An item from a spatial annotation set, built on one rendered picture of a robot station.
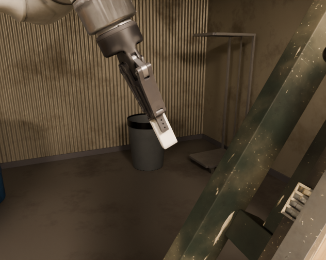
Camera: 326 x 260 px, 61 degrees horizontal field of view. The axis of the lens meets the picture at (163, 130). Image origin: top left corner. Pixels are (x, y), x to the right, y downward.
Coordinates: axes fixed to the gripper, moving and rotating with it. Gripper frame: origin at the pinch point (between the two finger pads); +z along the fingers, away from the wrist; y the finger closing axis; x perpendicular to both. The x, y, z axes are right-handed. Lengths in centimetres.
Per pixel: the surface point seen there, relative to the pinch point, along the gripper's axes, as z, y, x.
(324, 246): 25.8, -19.8, -11.9
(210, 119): 158, 348, -167
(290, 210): 24.6, -10.7, -14.0
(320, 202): 20.4, -17.1, -15.9
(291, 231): 24.3, -14.9, -10.0
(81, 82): 12, 352, -11
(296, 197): 22.8, -10.8, -16.1
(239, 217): 32.6, 4.0, -9.2
